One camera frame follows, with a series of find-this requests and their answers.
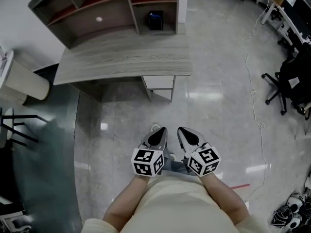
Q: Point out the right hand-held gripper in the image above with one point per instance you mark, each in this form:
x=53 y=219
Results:
x=204 y=162

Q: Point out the white round pedestal table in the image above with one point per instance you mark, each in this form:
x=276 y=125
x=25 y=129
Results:
x=22 y=79

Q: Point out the person's left forearm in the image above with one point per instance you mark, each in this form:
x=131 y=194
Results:
x=121 y=200

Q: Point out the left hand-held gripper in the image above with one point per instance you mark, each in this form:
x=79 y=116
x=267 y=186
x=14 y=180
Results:
x=145 y=162

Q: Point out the long white office desk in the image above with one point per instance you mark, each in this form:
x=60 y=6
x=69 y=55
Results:
x=279 y=11

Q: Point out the person's right forearm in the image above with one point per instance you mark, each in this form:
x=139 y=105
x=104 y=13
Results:
x=226 y=198

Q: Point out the person's cream shirt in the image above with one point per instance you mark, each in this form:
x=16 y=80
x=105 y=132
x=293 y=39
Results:
x=179 y=207

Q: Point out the person's blue jeans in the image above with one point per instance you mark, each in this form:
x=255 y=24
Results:
x=176 y=166

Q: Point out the person's white left shoe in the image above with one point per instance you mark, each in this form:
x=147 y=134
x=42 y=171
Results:
x=155 y=127

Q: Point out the person's white shoe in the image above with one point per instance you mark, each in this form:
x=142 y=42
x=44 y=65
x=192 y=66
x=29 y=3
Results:
x=155 y=127
x=173 y=156

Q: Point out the black office chair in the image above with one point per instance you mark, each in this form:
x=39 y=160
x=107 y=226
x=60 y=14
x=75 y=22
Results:
x=291 y=79

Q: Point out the black metal frame stool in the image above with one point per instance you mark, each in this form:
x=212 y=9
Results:
x=19 y=127

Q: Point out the black box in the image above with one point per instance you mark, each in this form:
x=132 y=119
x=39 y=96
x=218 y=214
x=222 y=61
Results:
x=155 y=21

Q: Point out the black monitor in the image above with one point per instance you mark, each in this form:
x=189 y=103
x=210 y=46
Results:
x=301 y=18

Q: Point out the person's white right shoe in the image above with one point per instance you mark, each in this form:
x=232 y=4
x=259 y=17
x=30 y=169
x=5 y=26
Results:
x=173 y=156

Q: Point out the grey wooden desk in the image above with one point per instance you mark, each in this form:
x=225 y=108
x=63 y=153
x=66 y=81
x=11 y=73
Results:
x=121 y=59

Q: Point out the grey wooden hutch shelf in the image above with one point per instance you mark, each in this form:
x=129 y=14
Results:
x=107 y=13

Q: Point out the white round disc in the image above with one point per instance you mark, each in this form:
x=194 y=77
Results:
x=98 y=19

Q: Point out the pile of black white devices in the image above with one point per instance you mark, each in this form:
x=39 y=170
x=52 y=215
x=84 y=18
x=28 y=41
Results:
x=291 y=210

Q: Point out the black swivel chair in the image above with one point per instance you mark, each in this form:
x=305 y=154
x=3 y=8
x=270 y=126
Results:
x=289 y=39

